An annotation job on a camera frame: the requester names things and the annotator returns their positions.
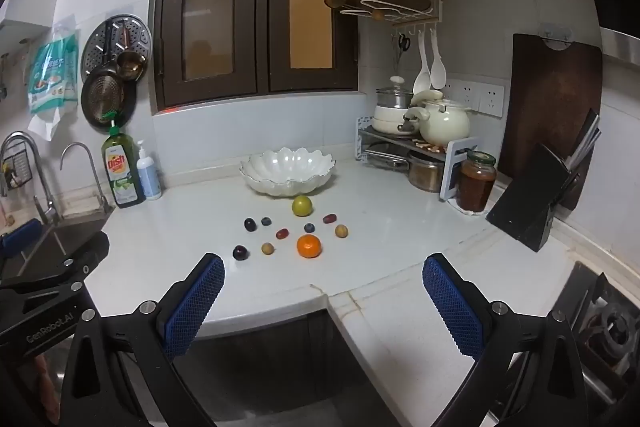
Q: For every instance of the steel steamer pot glass lid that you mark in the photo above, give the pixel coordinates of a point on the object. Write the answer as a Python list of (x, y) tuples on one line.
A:
[(392, 97)]

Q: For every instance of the thin gooseneck faucet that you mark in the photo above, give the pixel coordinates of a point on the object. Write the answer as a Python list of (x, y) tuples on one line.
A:
[(97, 187)]

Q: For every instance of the glass jar brown sauce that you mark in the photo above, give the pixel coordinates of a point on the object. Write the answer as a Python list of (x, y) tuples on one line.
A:
[(476, 184)]

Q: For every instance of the white ladle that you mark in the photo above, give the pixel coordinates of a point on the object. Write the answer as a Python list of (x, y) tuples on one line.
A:
[(421, 79)]

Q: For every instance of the clear wall hook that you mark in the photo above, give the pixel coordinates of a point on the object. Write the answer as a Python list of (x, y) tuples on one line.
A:
[(555, 32)]

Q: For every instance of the knives in block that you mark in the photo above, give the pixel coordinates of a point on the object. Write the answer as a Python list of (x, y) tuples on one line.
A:
[(582, 144)]

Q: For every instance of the dark wooden cutting board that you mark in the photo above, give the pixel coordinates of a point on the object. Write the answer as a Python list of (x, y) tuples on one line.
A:
[(550, 97)]

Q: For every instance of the white scalloped bowl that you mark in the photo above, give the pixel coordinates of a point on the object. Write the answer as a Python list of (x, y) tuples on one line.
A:
[(287, 172)]

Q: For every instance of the white rice paddle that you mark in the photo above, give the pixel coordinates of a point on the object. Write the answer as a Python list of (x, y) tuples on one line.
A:
[(438, 72)]

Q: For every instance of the orange mandarin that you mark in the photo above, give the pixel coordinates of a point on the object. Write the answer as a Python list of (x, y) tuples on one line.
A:
[(309, 246)]

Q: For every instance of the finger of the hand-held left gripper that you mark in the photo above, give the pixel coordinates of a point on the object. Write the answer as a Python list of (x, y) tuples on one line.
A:
[(22, 234), (75, 257)]

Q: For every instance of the red grape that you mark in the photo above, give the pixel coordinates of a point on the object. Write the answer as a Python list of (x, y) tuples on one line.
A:
[(328, 219), (282, 233)]

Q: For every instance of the round steel steamer tray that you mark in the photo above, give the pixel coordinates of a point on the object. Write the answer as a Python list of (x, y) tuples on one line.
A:
[(102, 39)]

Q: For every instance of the tall chrome faucet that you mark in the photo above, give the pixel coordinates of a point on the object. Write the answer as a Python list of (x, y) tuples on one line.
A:
[(42, 187)]

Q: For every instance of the white pump bottle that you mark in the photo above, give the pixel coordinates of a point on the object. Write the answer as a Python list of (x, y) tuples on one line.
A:
[(149, 174)]

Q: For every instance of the yellow-green citrus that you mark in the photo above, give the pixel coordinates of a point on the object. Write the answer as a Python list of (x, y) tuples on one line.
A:
[(302, 205)]

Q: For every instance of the cream casserole pot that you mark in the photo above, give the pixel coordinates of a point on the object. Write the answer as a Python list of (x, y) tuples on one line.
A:
[(445, 122)]

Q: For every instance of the steel sink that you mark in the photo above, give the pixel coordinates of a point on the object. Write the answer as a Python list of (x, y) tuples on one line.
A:
[(55, 242)]

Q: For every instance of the round metal strainer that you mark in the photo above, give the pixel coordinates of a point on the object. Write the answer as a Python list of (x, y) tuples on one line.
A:
[(102, 94)]

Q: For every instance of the hanging plastic bag pack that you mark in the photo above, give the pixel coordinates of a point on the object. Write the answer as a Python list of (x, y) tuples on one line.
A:
[(52, 72)]

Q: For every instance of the green dish soap bottle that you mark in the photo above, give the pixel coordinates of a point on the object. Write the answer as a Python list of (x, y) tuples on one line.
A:
[(120, 172)]

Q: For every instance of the wooden bead trivet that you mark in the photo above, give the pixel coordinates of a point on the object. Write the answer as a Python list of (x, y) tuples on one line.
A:
[(430, 147)]

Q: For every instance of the dark cherry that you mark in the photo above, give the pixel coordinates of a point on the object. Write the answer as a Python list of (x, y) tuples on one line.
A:
[(240, 252), (250, 224)]

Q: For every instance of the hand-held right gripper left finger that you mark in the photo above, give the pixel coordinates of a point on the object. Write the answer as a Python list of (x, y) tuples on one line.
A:
[(195, 307)]

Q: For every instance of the small copper saucepan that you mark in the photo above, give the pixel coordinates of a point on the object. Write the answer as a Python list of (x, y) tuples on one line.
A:
[(131, 64)]

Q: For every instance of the white wall outlet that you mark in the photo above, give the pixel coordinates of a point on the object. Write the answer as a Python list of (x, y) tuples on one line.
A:
[(465, 94), (492, 99)]

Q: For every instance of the black knife block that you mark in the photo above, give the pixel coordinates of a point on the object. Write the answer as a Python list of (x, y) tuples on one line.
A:
[(530, 202)]

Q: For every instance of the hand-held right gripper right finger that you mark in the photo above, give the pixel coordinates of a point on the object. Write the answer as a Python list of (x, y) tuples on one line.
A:
[(452, 307)]

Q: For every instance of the white countertop shelf rack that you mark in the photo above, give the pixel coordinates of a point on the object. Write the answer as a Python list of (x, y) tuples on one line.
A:
[(452, 172)]

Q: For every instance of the yellow-brown longan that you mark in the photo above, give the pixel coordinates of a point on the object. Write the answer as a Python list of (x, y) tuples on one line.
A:
[(341, 231), (267, 248)]

